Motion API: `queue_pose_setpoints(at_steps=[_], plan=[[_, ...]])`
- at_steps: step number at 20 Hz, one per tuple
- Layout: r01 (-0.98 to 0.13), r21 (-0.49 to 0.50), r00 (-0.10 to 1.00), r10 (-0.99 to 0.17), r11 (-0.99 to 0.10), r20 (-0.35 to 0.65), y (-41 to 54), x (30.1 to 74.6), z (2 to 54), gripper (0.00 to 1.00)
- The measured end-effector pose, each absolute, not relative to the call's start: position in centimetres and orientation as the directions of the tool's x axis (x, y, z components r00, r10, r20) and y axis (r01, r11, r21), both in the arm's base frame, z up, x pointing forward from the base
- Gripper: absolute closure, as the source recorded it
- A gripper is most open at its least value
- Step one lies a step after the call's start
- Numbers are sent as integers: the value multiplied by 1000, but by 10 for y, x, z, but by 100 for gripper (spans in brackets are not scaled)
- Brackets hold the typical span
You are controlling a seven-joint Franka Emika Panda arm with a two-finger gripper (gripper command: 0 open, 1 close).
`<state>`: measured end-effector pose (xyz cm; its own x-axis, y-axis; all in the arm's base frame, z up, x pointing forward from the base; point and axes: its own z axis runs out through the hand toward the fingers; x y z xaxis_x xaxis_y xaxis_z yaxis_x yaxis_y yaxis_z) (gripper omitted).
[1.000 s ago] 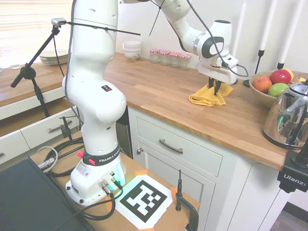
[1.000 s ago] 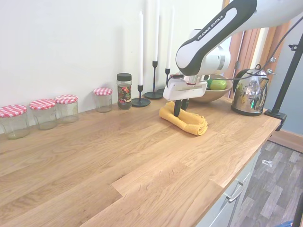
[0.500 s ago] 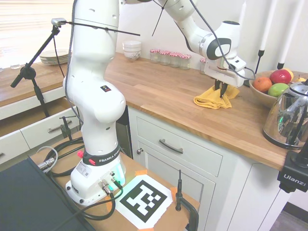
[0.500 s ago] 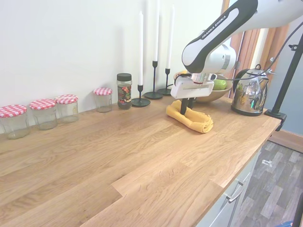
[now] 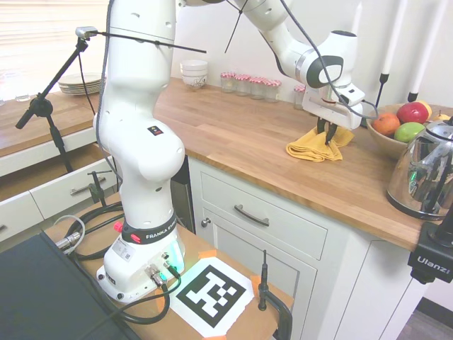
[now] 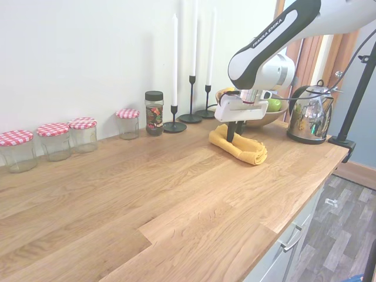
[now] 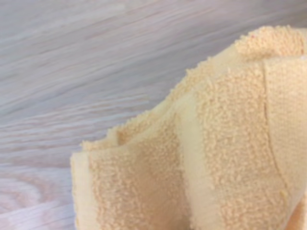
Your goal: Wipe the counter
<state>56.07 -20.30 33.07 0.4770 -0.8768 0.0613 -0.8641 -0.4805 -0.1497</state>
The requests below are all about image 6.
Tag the white kitchen cabinet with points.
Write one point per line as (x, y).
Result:
(273, 264)

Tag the yellow terry cloth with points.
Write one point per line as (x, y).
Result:
(246, 149)

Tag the black clamped camera stand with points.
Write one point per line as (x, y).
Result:
(354, 108)

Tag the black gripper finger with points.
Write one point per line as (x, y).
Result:
(231, 132)
(241, 127)

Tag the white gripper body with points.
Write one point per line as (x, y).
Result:
(238, 112)

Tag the tall white candle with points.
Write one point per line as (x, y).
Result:
(175, 58)
(211, 47)
(193, 38)

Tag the yellow fruit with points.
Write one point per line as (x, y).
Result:
(228, 89)

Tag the small white floor piece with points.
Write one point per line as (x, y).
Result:
(331, 202)

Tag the stainless steel kettle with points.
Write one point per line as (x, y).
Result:
(308, 120)

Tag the wooden door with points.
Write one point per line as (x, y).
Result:
(308, 61)

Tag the glass jar red checked lid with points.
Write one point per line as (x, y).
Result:
(83, 136)
(128, 124)
(18, 152)
(54, 144)

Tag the black candle holder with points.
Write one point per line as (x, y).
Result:
(174, 126)
(207, 112)
(191, 117)

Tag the coffee jar black lid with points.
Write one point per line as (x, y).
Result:
(154, 116)

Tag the wooden fruit bowl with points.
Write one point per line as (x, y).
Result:
(264, 121)

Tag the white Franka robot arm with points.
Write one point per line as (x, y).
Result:
(264, 50)

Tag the blue object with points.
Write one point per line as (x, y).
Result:
(355, 278)

